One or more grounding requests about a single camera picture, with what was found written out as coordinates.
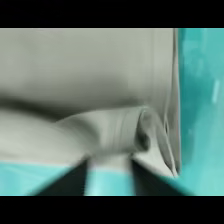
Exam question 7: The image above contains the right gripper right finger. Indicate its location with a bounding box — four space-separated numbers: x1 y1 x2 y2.
131 158 195 197

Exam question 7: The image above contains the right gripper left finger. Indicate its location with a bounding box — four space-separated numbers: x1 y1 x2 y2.
35 159 90 197

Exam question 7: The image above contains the grey shirt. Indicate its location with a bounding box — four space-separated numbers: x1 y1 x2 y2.
0 28 183 178

